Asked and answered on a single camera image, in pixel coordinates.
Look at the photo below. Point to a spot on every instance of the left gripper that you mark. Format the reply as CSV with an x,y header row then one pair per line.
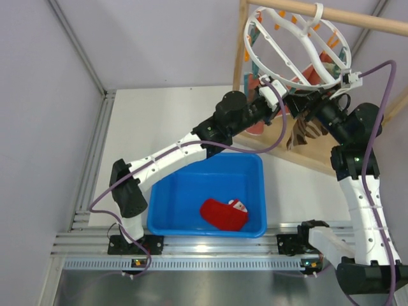
x,y
271,114

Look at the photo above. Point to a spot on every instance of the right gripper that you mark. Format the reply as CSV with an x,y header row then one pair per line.
x,y
313,101

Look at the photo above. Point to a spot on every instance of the brown striped sock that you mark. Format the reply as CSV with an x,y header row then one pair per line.
x,y
298,134
314,129

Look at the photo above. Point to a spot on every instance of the salmon pink cloth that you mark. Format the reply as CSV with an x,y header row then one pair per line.
x,y
251,82

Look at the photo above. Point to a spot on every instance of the white round clip hanger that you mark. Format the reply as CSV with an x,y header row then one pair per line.
x,y
300,52

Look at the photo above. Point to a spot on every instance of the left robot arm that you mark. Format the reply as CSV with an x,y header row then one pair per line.
x,y
232,115

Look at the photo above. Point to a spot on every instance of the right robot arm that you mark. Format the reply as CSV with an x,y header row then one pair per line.
x,y
373,265

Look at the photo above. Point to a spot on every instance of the wooden hanger stand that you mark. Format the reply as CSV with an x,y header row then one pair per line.
x,y
314,155

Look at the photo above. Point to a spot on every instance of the red santa sock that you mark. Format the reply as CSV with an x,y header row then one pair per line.
x,y
231,216

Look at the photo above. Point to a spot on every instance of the blue plastic bin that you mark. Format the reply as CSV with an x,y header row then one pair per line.
x,y
175,201

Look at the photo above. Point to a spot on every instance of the white base board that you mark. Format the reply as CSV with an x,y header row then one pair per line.
x,y
144,121

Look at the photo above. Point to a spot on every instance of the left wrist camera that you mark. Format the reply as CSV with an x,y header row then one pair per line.
x,y
271,89

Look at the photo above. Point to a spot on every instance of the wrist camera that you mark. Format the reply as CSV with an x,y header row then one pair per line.
x,y
271,89
350,79

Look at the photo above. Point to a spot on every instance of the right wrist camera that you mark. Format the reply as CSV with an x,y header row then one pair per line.
x,y
350,79

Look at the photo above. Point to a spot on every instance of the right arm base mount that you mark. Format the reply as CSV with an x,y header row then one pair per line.
x,y
292,244

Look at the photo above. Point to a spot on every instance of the aluminium rail frame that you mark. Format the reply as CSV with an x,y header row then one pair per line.
x,y
80,240

